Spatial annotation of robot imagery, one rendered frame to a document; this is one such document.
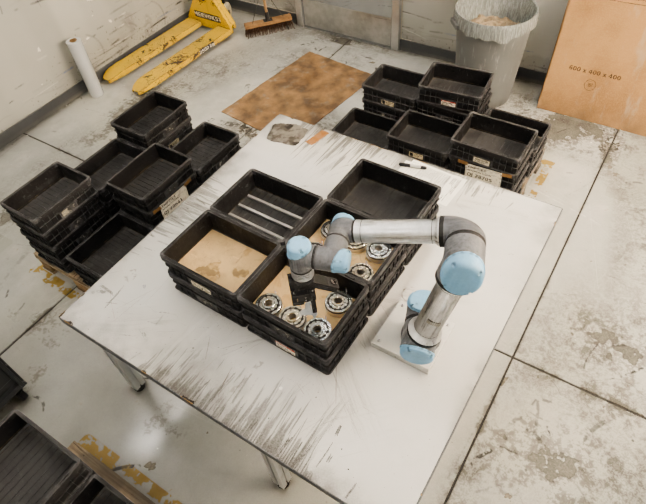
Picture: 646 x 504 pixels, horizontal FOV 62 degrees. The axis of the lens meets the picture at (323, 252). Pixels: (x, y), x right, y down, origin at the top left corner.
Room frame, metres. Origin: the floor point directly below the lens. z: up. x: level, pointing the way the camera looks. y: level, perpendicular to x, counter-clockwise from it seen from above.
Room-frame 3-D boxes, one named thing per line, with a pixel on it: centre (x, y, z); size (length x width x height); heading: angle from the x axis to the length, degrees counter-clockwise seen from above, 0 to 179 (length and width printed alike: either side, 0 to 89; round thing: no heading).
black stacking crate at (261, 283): (1.18, 0.09, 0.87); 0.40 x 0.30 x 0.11; 51
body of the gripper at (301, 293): (1.08, 0.08, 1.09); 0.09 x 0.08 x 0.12; 96
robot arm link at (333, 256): (1.07, -0.03, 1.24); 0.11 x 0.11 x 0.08; 71
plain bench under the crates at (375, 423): (1.51, 0.01, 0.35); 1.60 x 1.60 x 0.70; 53
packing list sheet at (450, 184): (1.93, -0.55, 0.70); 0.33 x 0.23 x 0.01; 53
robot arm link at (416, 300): (1.06, -0.33, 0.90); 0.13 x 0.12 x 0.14; 161
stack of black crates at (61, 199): (2.31, 1.48, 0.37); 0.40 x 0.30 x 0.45; 143
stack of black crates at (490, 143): (2.35, -1.02, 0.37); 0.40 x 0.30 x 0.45; 52
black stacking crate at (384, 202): (1.65, -0.28, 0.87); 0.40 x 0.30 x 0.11; 51
